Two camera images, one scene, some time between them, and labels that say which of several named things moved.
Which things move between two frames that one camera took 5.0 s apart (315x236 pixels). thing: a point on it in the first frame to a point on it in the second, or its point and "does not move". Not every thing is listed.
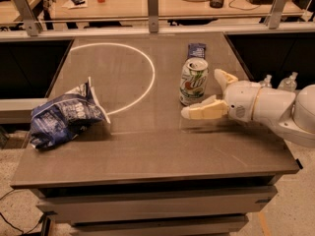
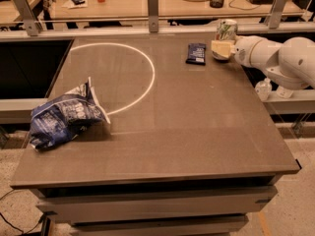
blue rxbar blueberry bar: x=196 y=50 does not move
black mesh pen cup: x=217 y=0 does not move
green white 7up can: x=193 y=81 to x=225 y=29
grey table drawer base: x=193 y=207 does not move
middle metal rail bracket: x=153 y=7 does not move
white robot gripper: x=243 y=99 to x=245 y=51
